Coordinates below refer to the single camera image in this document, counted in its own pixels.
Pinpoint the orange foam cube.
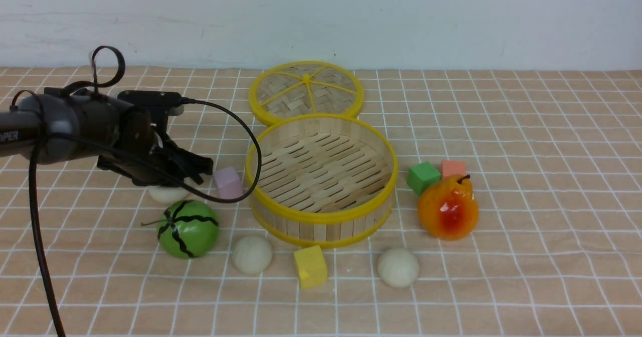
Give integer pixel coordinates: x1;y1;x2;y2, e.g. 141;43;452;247
441;159;467;179

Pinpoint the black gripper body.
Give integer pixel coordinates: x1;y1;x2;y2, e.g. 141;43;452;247
96;108;167;187

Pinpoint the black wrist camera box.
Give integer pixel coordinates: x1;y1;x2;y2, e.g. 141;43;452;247
117;90;184;130

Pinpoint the pink foam cube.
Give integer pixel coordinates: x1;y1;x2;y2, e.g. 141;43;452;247
213;167;244;200

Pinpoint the green foam cube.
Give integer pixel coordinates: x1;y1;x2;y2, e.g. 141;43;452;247
406;161;442;196

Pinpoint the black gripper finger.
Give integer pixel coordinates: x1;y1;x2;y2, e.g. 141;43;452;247
168;170;204;186

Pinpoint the orange toy pear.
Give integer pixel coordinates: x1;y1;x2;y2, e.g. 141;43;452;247
417;175;479;241

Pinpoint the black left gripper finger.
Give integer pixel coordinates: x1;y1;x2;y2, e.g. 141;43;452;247
168;143;214;176

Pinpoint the bamboo steamer lid yellow rim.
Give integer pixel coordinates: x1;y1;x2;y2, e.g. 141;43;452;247
248;61;365;126

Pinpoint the white bun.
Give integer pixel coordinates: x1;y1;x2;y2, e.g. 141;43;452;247
147;186;190;205
231;236;273;275
376;248;420;288

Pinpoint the green toy watermelon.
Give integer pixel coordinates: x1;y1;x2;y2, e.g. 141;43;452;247
142;199;219;259

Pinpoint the bamboo steamer tray yellow rim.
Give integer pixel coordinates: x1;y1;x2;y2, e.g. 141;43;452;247
245;114;399;248

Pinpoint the yellow foam cube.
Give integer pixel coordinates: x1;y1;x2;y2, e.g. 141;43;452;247
293;245;329;289

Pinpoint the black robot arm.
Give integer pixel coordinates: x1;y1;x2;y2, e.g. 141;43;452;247
1;87;213;187

